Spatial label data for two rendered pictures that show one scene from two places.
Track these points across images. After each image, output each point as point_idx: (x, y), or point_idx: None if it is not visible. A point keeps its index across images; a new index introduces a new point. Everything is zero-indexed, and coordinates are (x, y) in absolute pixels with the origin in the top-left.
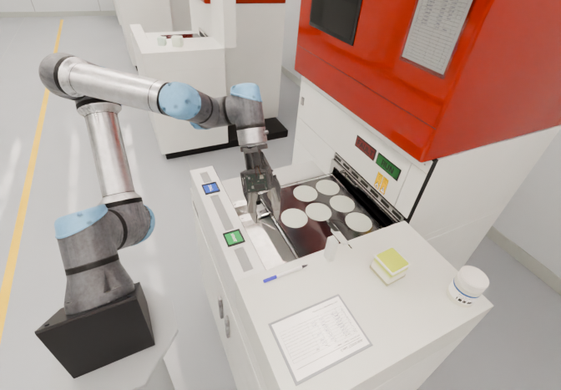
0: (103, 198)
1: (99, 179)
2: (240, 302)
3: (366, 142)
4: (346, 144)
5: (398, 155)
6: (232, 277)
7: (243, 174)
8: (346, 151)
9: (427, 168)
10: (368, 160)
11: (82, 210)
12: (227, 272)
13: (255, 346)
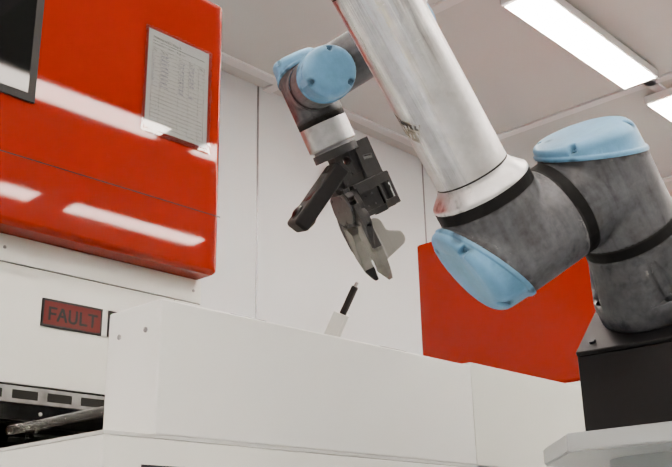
0: (509, 155)
1: (484, 112)
2: (489, 395)
3: (73, 303)
4: (11, 335)
5: (149, 297)
6: (460, 373)
7: (377, 180)
8: (12, 356)
9: (199, 294)
10: (87, 342)
11: (583, 121)
12: (440, 399)
13: (532, 430)
